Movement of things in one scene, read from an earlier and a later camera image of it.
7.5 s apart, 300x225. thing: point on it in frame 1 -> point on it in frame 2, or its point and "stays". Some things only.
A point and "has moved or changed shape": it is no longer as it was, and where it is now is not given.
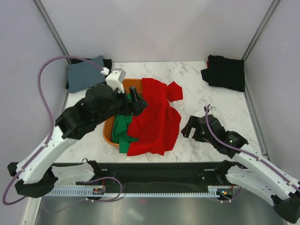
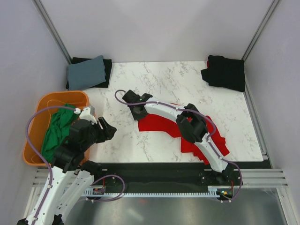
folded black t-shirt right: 225,72 stays
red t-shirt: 153,131 has moved or changed shape
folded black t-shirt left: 107,63 stays
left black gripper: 135,108 -> 105,135
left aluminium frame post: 53,30 stays
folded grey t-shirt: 84,75 stays
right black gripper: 192,122 -> 137,117
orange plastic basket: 137,85 -> 38,127
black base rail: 154,175 stays
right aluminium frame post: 272,8 stays
